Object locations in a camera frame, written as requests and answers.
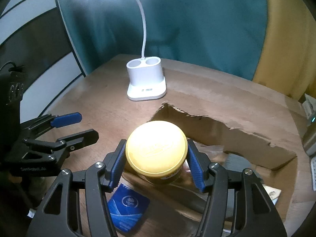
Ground blue tissue pack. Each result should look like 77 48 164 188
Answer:
108 184 150 233

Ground yellow lid jar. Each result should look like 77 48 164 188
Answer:
125 120 188 185

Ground capybara tissue pack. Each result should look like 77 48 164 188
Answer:
262 184 282 205

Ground grey rolled socks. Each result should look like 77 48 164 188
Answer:
223 153 251 172

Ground pink snack plastic bag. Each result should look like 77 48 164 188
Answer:
193 141 224 160

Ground white perforated plastic basket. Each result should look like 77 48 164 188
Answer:
310 156 316 191

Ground brown cardboard box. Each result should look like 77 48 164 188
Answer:
123 101 297 236

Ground white desk lamp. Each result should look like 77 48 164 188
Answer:
67 0 167 102

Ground stainless steel tumbler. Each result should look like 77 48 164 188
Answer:
302 94 315 157

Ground yellow curtain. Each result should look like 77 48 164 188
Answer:
253 0 315 100

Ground teal curtain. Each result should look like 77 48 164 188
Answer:
57 0 267 80

